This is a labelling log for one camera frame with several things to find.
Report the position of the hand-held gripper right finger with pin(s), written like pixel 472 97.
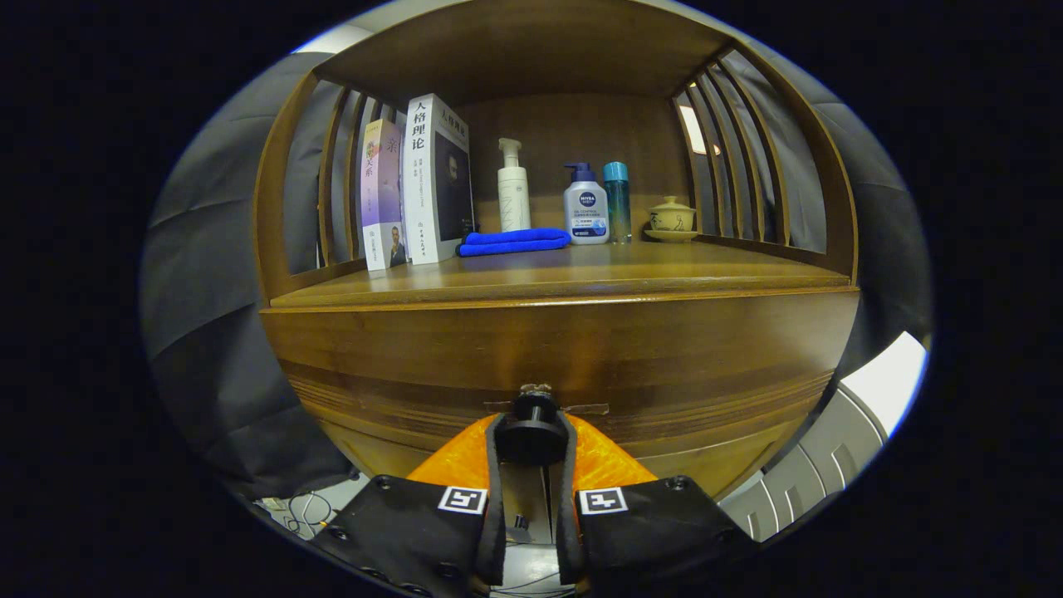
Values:
pixel 569 540

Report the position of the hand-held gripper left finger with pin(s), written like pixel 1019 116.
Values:
pixel 492 540

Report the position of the black drawer knob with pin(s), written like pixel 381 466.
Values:
pixel 531 432

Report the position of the brown wooden drawer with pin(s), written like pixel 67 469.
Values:
pixel 581 349

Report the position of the wooden cabinet door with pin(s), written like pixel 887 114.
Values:
pixel 374 453
pixel 714 465

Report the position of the wooden countertop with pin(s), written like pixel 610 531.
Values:
pixel 623 266

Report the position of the brown wooden cabinet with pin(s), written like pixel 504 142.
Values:
pixel 540 41

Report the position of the blue folded cloth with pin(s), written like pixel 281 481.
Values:
pixel 511 242

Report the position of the white bottle with blue pump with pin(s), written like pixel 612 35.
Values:
pixel 585 216

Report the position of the yellow lidded teacup with saucer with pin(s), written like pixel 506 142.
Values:
pixel 671 220

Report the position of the teal glass bottle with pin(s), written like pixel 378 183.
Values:
pixel 617 208

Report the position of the white sheet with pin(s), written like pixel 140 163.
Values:
pixel 889 382

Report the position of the thick white book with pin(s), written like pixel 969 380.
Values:
pixel 423 183

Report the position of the purple and white book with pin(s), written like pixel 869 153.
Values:
pixel 382 191

